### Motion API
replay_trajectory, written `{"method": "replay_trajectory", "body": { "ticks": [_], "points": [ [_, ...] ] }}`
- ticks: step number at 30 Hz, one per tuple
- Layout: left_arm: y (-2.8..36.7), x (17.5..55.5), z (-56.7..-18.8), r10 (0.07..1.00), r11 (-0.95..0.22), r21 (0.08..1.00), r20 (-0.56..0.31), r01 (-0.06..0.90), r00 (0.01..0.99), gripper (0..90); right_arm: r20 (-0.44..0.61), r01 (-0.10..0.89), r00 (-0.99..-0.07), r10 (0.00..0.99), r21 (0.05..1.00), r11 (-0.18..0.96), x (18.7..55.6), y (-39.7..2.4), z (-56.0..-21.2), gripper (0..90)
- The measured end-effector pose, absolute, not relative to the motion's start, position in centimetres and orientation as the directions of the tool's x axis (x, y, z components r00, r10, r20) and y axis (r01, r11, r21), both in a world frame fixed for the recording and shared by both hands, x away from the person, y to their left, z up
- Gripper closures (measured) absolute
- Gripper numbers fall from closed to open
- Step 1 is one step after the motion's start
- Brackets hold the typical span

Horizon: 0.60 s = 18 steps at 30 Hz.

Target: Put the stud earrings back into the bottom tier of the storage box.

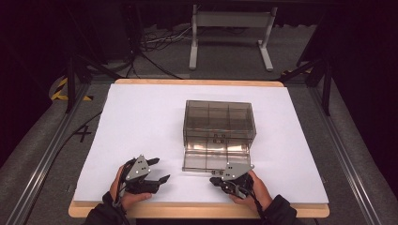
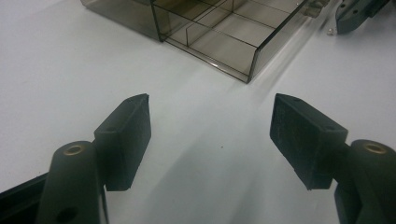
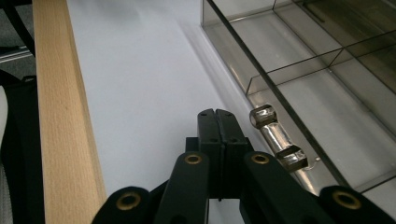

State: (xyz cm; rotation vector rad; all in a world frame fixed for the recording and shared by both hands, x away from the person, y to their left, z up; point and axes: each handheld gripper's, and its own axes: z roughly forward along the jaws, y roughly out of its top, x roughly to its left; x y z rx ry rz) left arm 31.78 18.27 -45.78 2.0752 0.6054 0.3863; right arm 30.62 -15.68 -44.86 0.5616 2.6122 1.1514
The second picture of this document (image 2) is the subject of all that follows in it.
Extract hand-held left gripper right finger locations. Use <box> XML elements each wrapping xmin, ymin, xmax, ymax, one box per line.
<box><xmin>269</xmin><ymin>92</ymin><xmax>349</xmax><ymax>191</ymax></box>

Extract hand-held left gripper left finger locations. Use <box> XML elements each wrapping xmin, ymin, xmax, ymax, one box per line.
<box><xmin>93</xmin><ymin>93</ymin><xmax>152</xmax><ymax>192</ymax></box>

